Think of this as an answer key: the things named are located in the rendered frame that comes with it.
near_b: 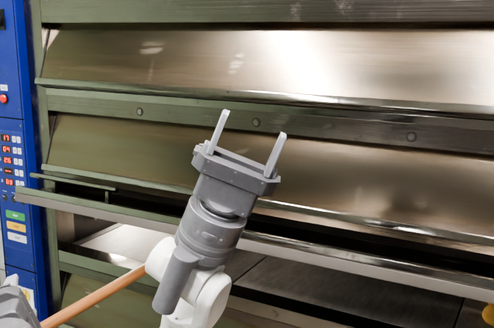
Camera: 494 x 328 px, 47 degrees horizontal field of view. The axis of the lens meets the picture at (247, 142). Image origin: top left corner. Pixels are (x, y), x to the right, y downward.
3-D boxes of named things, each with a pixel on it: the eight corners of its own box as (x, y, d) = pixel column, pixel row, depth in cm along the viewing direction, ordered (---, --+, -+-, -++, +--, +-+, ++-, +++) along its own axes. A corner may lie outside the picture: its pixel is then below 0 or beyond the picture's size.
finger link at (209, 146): (228, 115, 74) (211, 157, 76) (230, 109, 77) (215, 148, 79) (216, 111, 74) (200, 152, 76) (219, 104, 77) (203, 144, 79)
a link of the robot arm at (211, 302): (237, 271, 83) (223, 321, 91) (189, 238, 86) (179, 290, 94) (210, 299, 78) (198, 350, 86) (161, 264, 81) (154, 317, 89)
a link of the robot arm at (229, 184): (279, 193, 74) (246, 265, 78) (281, 165, 83) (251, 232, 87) (190, 157, 73) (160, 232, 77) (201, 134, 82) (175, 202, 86)
